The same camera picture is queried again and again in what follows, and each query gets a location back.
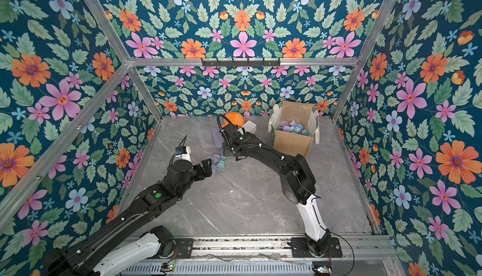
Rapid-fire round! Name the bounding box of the teal hourglass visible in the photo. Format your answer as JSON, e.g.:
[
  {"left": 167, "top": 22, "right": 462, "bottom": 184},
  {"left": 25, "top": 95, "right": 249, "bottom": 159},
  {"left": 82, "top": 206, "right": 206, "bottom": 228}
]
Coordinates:
[{"left": 217, "top": 157, "right": 226, "bottom": 169}]

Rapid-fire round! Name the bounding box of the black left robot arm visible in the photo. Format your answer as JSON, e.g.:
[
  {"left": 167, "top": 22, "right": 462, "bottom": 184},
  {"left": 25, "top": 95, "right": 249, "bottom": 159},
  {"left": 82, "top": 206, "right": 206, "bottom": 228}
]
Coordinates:
[{"left": 44, "top": 159, "right": 212, "bottom": 275}]

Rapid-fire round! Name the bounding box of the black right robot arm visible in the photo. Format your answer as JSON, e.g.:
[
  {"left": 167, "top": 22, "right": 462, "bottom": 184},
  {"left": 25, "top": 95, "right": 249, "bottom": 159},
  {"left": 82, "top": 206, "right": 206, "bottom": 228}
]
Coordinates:
[{"left": 220, "top": 124, "right": 331, "bottom": 257}]

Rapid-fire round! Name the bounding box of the jute canvas tote bag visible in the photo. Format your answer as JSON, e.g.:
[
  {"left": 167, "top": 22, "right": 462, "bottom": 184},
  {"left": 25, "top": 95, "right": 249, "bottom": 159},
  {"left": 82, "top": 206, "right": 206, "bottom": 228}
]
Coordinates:
[{"left": 268, "top": 101, "right": 320, "bottom": 156}]

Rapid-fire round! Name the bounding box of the white rectangular box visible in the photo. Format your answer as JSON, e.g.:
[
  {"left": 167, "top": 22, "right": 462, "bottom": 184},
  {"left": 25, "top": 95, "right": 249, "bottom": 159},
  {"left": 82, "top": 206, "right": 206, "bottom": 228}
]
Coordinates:
[{"left": 239, "top": 120, "right": 257, "bottom": 134}]

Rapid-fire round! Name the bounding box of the orange plush toy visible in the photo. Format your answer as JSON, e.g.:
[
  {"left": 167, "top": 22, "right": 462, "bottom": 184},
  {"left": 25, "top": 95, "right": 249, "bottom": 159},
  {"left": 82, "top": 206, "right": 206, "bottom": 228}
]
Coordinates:
[{"left": 221, "top": 112, "right": 245, "bottom": 128}]

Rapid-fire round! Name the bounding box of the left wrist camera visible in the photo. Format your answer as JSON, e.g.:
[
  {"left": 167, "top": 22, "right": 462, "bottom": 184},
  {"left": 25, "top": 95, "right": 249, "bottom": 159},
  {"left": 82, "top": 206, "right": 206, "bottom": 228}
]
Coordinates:
[{"left": 173, "top": 135, "right": 192, "bottom": 162}]

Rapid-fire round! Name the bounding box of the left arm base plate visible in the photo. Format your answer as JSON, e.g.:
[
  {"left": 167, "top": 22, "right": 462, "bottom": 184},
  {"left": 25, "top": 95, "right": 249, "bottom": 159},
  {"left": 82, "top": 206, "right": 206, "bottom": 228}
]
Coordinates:
[{"left": 158, "top": 238, "right": 194, "bottom": 259}]

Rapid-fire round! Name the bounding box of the black wall hook rail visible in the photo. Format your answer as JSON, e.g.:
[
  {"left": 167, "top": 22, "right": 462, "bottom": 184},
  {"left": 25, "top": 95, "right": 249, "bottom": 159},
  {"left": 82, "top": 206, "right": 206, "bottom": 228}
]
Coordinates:
[{"left": 201, "top": 58, "right": 281, "bottom": 68}]

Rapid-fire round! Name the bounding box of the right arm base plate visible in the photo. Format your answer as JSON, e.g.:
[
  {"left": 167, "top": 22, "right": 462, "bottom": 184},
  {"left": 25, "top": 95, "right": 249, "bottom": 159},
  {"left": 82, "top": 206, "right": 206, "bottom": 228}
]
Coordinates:
[{"left": 287, "top": 237, "right": 343, "bottom": 258}]

